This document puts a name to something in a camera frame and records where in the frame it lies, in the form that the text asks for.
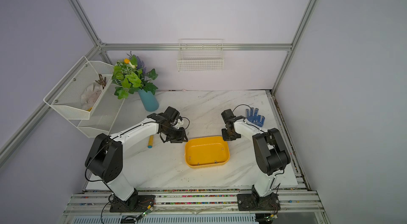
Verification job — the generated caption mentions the brown twigs in shelf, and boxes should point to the brown twigs in shelf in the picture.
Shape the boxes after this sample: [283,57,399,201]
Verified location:
[95,74,107,89]

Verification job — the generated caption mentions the green artificial plant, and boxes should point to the green artificial plant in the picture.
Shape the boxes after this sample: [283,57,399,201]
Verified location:
[112,51,158,100]

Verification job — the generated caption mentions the blue dotted work glove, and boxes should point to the blue dotted work glove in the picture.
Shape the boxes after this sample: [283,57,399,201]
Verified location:
[245,108,265,127]

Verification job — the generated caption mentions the teal vase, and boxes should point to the teal vase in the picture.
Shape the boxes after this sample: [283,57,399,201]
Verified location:
[138,90,159,112]

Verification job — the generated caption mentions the white wire wall basket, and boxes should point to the white wire wall basket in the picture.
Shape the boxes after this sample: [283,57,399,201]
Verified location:
[177,39,224,72]

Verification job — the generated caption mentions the aluminium rail platform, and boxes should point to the aluminium rail platform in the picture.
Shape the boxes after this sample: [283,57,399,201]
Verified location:
[59,189,330,224]

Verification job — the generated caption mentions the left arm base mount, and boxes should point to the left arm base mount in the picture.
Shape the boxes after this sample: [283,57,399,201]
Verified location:
[109,190,156,213]

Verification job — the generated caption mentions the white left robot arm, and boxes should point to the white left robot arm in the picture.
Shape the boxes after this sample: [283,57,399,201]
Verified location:
[85,107,188,204]

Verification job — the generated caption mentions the green yellow brush tool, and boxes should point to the green yellow brush tool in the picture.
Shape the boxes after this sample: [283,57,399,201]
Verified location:
[147,135,154,149]

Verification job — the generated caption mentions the white cloth in shelf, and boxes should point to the white cloth in shelf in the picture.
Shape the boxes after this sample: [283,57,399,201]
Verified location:
[81,83,103,111]

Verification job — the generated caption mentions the yellow plastic storage box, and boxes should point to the yellow plastic storage box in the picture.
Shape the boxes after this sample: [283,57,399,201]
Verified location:
[184,136,231,169]

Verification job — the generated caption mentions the white mesh wall shelf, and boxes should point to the white mesh wall shelf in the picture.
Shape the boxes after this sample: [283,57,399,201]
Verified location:
[43,56,124,138]

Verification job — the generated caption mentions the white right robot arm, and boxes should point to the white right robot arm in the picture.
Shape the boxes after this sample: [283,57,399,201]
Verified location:
[221,109,291,198]

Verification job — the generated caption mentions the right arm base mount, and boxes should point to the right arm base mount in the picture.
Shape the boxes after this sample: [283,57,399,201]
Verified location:
[237,185,281,212]

